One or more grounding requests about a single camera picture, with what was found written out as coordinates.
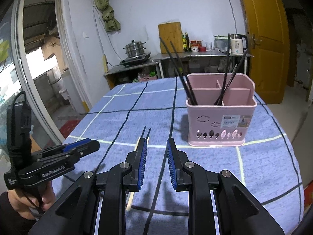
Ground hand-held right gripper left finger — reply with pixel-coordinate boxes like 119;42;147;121
28;137;148;235

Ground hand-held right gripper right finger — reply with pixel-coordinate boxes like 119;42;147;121
166;138;285;235

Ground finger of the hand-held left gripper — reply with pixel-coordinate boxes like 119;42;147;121
32;140;101;170
39;138;92;157

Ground pink plastic utensil basket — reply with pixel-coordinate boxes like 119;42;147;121
185;73;257;147

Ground grey chopstick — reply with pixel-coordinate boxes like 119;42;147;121
218;64;237;104

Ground person's left hand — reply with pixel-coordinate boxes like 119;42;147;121
5;183;57;219

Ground red patterned rug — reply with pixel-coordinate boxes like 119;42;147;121
60;120;82;139

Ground blue checked tablecloth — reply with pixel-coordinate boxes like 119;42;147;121
52;77;305;235

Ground low steel cabinet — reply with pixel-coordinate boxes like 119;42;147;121
103;61;162;90

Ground black cooktop stove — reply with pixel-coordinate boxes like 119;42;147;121
120;51;151;67

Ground steel steamer pot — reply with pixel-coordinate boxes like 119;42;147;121
125;39;147;58

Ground steel kitchen counter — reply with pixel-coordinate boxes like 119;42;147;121
150;50;253;79

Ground outdoor air conditioner unit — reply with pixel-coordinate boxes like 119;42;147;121
45;17;59;33

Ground wooden cutting board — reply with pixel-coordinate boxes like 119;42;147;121
158;22;184;54

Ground white electric kettle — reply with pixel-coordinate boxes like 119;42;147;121
230;33;248;55

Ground green hanging cloth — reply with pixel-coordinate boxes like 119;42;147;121
92;0;121;32

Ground yellow wooden door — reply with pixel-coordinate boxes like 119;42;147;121
236;0;290;104

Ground grey wall cable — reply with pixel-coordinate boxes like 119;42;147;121
222;0;236;35

